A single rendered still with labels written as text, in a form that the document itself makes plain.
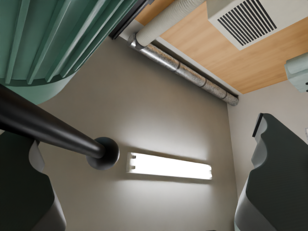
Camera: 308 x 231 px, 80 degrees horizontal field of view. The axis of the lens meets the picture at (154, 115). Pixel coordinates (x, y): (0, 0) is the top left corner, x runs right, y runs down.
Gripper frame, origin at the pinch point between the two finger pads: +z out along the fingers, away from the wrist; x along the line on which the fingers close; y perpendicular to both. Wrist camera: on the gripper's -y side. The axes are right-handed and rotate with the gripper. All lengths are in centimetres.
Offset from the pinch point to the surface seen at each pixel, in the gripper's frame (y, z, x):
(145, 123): 104, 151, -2
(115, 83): 64, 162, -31
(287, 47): 37, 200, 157
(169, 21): 9, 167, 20
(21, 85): 0.9, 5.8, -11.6
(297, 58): 37, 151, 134
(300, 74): 51, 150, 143
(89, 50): -1.9, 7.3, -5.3
